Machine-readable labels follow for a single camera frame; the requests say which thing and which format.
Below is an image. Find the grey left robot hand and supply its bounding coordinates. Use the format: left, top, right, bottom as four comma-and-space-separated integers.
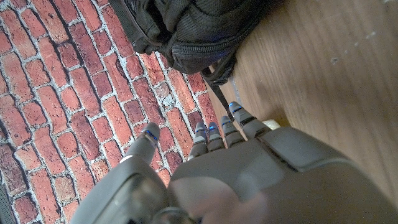
70, 101, 398, 224

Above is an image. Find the black backpack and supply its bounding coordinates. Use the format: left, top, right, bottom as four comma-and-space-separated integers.
108, 0, 280, 122

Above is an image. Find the red brick printed backdrop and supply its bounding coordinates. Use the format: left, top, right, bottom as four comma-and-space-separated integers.
0, 0, 224, 224

